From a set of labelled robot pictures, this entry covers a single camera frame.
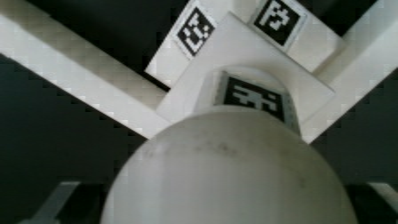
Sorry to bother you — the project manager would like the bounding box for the white U-shaped fence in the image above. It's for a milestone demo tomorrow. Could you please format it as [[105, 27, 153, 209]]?
[[0, 0, 398, 140]]

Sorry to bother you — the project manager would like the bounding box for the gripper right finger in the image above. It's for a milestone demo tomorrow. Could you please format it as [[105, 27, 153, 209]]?
[[365, 181, 398, 224]]

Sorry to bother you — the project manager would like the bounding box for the white lamp base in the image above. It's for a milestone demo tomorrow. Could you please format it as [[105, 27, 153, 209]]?
[[146, 0, 344, 121]]

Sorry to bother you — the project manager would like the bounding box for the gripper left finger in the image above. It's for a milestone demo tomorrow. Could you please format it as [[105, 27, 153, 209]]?
[[18, 181, 81, 224]]

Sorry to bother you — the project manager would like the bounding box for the white lamp bulb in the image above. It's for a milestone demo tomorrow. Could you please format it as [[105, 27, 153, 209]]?
[[98, 65, 361, 224]]

